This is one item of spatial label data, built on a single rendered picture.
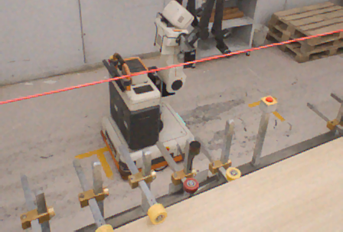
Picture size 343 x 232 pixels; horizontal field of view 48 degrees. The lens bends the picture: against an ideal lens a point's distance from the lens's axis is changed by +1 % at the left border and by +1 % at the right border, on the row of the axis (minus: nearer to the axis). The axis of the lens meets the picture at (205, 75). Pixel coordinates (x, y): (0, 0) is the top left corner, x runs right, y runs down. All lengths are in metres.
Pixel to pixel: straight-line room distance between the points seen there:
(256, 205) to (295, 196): 0.23
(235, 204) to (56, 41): 3.01
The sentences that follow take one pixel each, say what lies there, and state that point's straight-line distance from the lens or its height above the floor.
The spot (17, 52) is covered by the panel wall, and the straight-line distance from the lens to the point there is 4.45.
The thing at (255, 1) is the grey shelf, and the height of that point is 0.75.
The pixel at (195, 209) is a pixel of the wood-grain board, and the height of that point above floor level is 0.90.
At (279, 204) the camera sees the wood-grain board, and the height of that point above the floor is 0.90.
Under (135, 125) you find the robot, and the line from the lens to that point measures 2.96.
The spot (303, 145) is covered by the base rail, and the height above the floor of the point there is 0.70.
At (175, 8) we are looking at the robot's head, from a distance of 2.88.
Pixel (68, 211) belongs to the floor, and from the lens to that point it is 3.20.
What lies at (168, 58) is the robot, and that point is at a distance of 3.01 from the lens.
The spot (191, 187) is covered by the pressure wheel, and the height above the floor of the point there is 0.91.
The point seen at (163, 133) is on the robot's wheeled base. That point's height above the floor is 0.28.
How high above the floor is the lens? 2.47
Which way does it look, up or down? 32 degrees down
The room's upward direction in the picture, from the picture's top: 6 degrees clockwise
